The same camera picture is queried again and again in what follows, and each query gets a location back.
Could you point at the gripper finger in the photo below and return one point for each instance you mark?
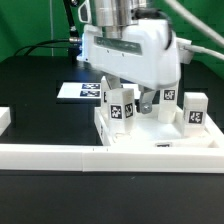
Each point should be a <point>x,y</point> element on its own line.
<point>146,97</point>
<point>113,82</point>

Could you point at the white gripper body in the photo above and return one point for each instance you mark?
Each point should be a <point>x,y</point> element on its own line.
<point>132,40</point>

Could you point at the white marker sheet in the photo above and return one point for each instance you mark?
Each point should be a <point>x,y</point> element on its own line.
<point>76,90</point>

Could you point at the white U-shaped fence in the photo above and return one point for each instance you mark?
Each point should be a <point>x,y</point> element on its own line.
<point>194,159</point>

